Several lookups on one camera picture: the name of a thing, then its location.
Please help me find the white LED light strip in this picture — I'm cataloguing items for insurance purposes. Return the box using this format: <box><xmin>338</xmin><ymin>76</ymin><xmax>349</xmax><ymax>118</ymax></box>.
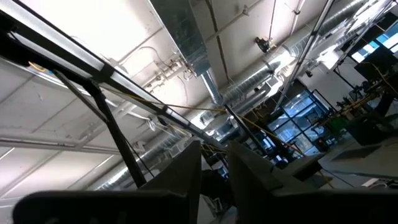
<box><xmin>0</xmin><ymin>0</ymin><xmax>193</xmax><ymax>128</ymax></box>

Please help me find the grey background table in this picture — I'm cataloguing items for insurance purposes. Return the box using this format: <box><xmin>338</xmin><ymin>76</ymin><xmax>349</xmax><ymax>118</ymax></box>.
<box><xmin>318</xmin><ymin>136</ymin><xmax>398</xmax><ymax>181</ymax></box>

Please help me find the round spiral ventilation duct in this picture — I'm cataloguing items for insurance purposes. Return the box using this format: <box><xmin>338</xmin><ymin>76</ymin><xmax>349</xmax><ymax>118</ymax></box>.
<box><xmin>96</xmin><ymin>0</ymin><xmax>368</xmax><ymax>190</ymax></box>

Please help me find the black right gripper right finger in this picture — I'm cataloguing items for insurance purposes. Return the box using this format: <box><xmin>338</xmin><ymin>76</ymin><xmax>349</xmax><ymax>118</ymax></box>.
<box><xmin>228</xmin><ymin>140</ymin><xmax>398</xmax><ymax>224</ymax></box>

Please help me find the black metal rig frame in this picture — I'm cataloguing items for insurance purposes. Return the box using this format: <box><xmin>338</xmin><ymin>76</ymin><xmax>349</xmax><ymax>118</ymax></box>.
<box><xmin>0</xmin><ymin>0</ymin><xmax>271</xmax><ymax>189</ymax></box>

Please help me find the rectangular metal air duct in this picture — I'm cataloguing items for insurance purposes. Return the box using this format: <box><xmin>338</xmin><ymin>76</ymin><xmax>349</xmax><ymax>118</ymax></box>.
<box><xmin>148</xmin><ymin>0</ymin><xmax>213</xmax><ymax>77</ymax></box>

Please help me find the silver metal pole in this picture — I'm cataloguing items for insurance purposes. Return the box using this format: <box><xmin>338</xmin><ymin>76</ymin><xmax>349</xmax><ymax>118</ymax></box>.
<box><xmin>275</xmin><ymin>0</ymin><xmax>336</xmax><ymax>111</ymax></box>

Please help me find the black ceiling-mounted camera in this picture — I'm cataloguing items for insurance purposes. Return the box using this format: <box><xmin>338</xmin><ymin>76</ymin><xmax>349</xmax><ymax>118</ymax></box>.
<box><xmin>254</xmin><ymin>36</ymin><xmax>272</xmax><ymax>54</ymax></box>

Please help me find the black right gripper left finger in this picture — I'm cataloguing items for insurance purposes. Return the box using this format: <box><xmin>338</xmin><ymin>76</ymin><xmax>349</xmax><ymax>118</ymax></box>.
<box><xmin>12</xmin><ymin>139</ymin><xmax>202</xmax><ymax>224</ymax></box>

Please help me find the large glass window wall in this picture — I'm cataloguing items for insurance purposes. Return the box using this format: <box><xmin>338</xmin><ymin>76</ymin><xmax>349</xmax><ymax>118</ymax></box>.
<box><xmin>267</xmin><ymin>90</ymin><xmax>330</xmax><ymax>156</ymax></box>

